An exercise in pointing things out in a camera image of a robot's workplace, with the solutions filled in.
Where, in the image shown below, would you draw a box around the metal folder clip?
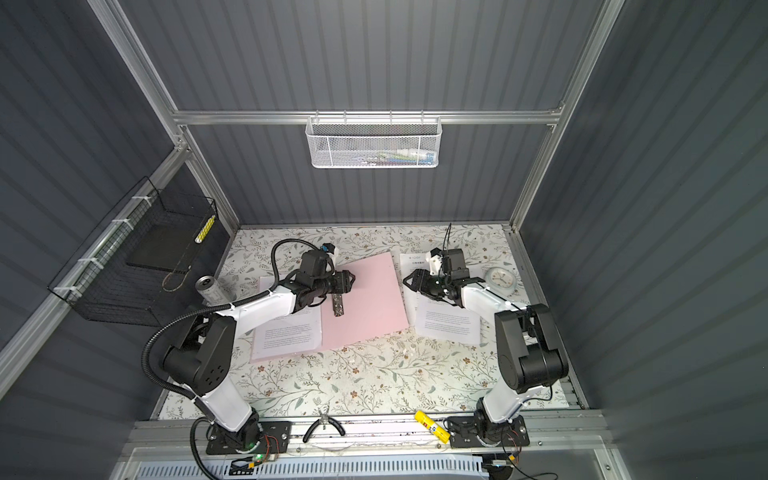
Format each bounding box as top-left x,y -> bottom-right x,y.
331,294 -> 344,317

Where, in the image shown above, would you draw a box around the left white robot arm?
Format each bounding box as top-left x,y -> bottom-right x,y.
161,239 -> 355,454

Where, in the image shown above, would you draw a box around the yellow marker in basket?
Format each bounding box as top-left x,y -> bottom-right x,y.
194,215 -> 217,244

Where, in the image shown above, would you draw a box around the silver metal can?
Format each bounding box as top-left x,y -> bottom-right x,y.
195,275 -> 234,306

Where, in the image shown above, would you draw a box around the printed paper sheet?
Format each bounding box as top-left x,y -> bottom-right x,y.
399,253 -> 429,326
414,296 -> 481,346
250,307 -> 323,363

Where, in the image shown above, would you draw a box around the white round timer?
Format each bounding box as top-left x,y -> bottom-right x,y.
484,267 -> 518,297

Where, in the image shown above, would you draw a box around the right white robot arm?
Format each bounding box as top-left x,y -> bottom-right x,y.
403,248 -> 569,449

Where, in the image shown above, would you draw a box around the yellow glue tube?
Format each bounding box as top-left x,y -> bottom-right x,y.
414,410 -> 451,444

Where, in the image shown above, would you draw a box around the black corrugated cable conduit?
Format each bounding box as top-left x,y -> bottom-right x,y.
140,238 -> 322,480

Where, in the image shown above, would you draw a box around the black handled pliers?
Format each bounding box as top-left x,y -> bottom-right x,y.
302,413 -> 346,443

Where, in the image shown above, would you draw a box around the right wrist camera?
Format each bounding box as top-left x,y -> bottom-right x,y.
426,248 -> 444,277

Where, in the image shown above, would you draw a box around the white perforated cable tray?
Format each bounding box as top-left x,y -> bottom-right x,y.
134,454 -> 490,480

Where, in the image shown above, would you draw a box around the white wire mesh basket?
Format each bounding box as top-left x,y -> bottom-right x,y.
305,117 -> 443,170

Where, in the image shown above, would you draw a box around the pink file folder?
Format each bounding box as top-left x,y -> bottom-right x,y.
248,251 -> 410,364

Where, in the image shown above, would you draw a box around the black wire mesh basket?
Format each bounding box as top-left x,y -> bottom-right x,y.
48,177 -> 218,327

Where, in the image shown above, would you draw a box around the floral table mat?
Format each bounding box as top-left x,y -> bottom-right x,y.
217,224 -> 519,417

